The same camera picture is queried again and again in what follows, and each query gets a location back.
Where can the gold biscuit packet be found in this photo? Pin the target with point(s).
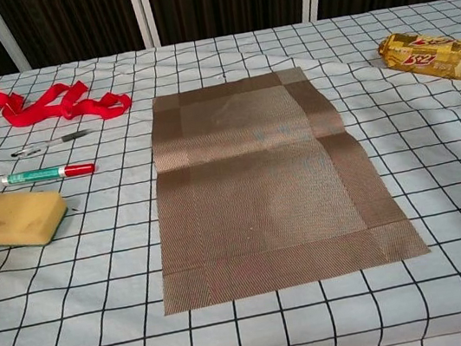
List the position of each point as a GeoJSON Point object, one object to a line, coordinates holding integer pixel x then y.
{"type": "Point", "coordinates": [427, 58]}

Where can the green marker with red cap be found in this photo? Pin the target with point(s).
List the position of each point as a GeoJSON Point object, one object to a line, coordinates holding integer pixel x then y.
{"type": "Point", "coordinates": [38, 175]}

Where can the brown woven placemat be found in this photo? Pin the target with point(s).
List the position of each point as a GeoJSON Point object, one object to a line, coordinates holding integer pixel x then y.
{"type": "Point", "coordinates": [240, 206]}

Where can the yellow sponge block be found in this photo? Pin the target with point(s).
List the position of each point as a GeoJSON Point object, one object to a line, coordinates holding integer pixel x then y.
{"type": "Point", "coordinates": [14, 220]}

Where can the red ribbon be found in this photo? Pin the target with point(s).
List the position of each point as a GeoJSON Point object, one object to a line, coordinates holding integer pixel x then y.
{"type": "Point", "coordinates": [24, 118]}

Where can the white double partition post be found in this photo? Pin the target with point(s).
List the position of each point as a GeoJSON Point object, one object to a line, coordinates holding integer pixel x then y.
{"type": "Point", "coordinates": [143, 11]}

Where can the white black checked tablecloth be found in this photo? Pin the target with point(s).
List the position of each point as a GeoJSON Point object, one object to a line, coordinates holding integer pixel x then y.
{"type": "Point", "coordinates": [106, 333]}

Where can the clear black ballpoint pen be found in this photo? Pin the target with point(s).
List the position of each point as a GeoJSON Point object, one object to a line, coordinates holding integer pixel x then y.
{"type": "Point", "coordinates": [50, 143]}

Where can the white slanted partition post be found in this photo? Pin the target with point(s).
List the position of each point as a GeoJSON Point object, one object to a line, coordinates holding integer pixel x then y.
{"type": "Point", "coordinates": [5, 37]}

